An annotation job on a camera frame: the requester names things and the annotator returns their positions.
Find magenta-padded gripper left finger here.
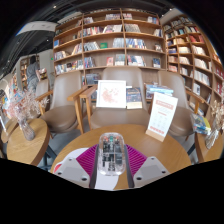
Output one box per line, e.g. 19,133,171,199
53,144,100,190

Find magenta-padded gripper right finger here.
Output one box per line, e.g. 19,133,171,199
124,144,171,190

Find transparent computer mouse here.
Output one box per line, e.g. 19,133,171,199
97,132,127,177

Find round wooden side table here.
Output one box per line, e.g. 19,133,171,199
6,118,58,168
194,131,224,164
0,118,19,144

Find white card sign wooden base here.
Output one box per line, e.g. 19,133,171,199
145,91,179,143

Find beige armchair wooden arms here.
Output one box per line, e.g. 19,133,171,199
156,69,206,138
34,70,88,134
79,66,153,131

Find glass vase pink dried flowers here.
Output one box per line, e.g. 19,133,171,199
7,88,50,142

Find stack of colourful books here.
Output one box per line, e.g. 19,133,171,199
189,113,212,136

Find glass vase beige dried flowers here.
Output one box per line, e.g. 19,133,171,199
204,99,224,150

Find dark book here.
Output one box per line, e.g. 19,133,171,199
125,87,144,110

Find stack of blue books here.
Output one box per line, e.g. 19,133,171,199
143,83,175,98

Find white framed picture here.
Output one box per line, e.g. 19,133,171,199
95,79,127,109

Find person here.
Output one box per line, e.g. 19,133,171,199
25,54,42,93

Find curved wooden bookshelf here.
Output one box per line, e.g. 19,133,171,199
163,14,224,121

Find large wooden bookshelf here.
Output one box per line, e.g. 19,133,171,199
52,8,167,84

